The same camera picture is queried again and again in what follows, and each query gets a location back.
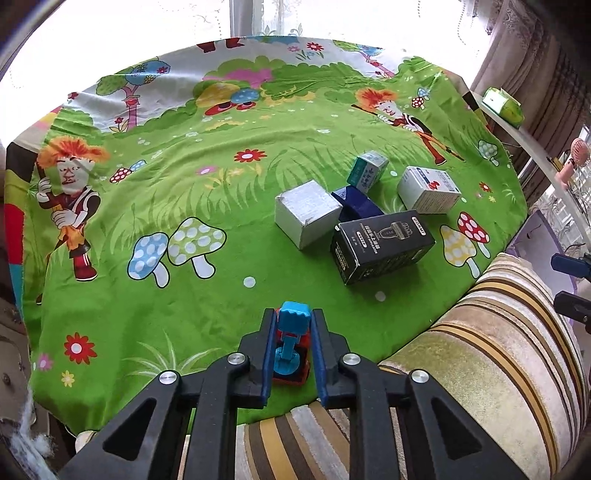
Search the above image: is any purple cardboard box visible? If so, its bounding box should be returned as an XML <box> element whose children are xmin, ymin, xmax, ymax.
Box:
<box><xmin>505</xmin><ymin>210</ymin><xmax>576</xmax><ymax>296</ymax></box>

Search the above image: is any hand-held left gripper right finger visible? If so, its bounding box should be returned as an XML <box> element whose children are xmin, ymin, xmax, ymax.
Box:
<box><xmin>310</xmin><ymin>308</ymin><xmax>530</xmax><ymax>480</ymax></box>

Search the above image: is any silver grey cube box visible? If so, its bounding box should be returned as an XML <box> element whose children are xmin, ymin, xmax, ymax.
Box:
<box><xmin>274</xmin><ymin>180</ymin><xmax>344</xmax><ymax>251</ymax></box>

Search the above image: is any green cartoon printed bedsheet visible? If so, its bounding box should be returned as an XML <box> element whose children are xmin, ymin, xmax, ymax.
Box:
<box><xmin>4</xmin><ymin>37</ymin><xmax>530</xmax><ymax>438</ymax></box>

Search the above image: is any beige patterned curtain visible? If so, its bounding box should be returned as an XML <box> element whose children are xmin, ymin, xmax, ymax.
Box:
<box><xmin>470</xmin><ymin>0</ymin><xmax>591</xmax><ymax>185</ymax></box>

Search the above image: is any red and blue toy truck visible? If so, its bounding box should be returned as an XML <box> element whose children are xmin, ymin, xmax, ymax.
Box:
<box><xmin>272</xmin><ymin>301</ymin><xmax>312</xmax><ymax>387</ymax></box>

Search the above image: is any black printed box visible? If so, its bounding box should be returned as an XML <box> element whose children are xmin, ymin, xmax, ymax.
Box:
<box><xmin>329</xmin><ymin>210</ymin><xmax>436</xmax><ymax>286</ymax></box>

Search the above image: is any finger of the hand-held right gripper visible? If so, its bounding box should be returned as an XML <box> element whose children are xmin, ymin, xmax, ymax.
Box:
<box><xmin>550</xmin><ymin>251</ymin><xmax>591</xmax><ymax>280</ymax></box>
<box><xmin>553</xmin><ymin>290</ymin><xmax>591</xmax><ymax>334</ymax></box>

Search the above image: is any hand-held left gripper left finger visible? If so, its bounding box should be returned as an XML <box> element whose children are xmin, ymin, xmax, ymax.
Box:
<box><xmin>58</xmin><ymin>308</ymin><xmax>279</xmax><ymax>480</ymax></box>

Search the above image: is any pink handheld fan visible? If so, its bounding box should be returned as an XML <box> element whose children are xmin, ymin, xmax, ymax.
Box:
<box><xmin>556</xmin><ymin>137</ymin><xmax>591</xmax><ymax>188</ymax></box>

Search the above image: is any dark blue box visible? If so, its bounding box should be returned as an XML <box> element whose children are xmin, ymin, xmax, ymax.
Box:
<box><xmin>331</xmin><ymin>185</ymin><xmax>385</xmax><ymax>225</ymax></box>

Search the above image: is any white curved desk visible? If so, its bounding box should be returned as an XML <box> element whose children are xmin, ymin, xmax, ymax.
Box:
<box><xmin>477</xmin><ymin>90</ymin><xmax>591</xmax><ymax>259</ymax></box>

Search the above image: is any sheer lace curtain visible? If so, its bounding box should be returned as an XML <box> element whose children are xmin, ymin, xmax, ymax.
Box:
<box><xmin>228</xmin><ymin>0</ymin><xmax>354</xmax><ymax>38</ymax></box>

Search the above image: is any green and white small box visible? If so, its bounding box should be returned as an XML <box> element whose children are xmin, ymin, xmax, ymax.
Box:
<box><xmin>347</xmin><ymin>151</ymin><xmax>390</xmax><ymax>193</ymax></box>

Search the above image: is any white box with red mark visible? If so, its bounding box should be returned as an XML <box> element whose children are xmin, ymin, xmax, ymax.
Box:
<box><xmin>397</xmin><ymin>166</ymin><xmax>462</xmax><ymax>214</ymax></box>

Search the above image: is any green tissue pack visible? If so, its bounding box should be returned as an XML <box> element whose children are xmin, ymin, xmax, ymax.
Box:
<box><xmin>482</xmin><ymin>86</ymin><xmax>525</xmax><ymax>128</ymax></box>

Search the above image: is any striped tasselled cushion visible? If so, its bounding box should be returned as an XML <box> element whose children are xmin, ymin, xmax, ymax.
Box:
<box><xmin>235</xmin><ymin>251</ymin><xmax>588</xmax><ymax>480</ymax></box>

